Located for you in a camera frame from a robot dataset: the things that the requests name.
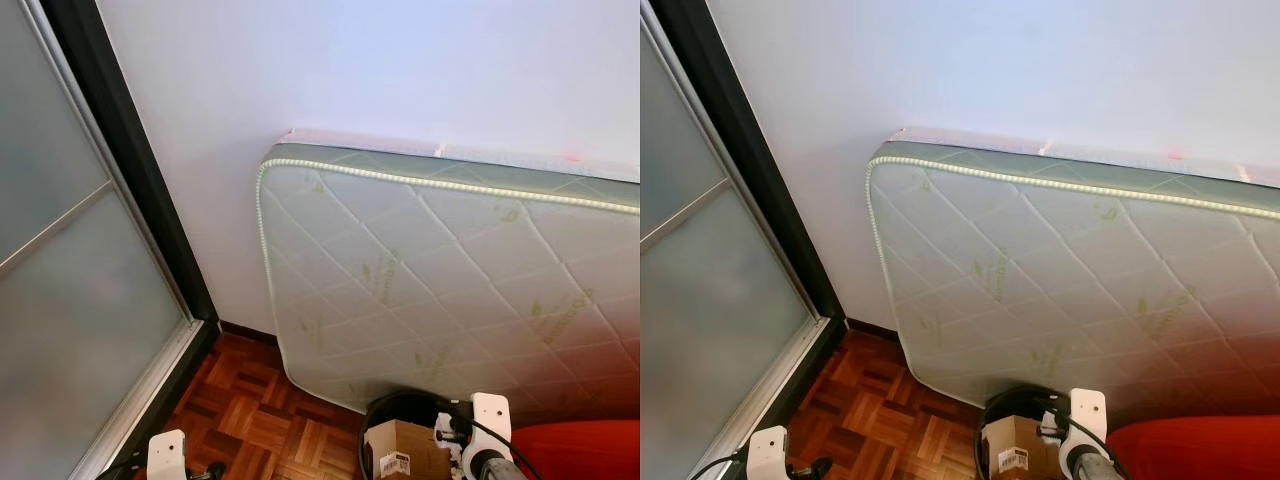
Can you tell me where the brown cardboard box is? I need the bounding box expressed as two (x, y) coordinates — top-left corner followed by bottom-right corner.
(982, 415), (1063, 480)
(365, 420), (453, 480)

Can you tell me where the black round waste bin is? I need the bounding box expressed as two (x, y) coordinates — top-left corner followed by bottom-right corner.
(358, 388), (506, 480)
(975, 384), (1101, 480)

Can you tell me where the red cushion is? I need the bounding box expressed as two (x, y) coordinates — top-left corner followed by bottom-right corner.
(510, 418), (641, 480)
(1105, 414), (1280, 480)

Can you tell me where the dark wooden skirting board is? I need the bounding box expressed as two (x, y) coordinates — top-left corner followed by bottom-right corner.
(845, 318), (906, 343)
(218, 320), (283, 346)

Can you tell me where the frosted glass sliding door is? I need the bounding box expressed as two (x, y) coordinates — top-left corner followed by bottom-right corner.
(640, 0), (849, 480)
(0, 0), (221, 480)

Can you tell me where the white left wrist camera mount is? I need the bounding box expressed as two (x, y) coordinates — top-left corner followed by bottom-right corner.
(747, 426), (792, 480)
(147, 430), (190, 480)

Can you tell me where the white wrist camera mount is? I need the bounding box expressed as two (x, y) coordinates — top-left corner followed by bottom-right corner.
(470, 393), (515, 466)
(147, 430), (190, 480)
(1066, 388), (1110, 463)
(747, 426), (792, 480)

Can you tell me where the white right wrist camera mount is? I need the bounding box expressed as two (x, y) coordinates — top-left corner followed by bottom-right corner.
(1066, 388), (1110, 463)
(470, 393), (515, 466)

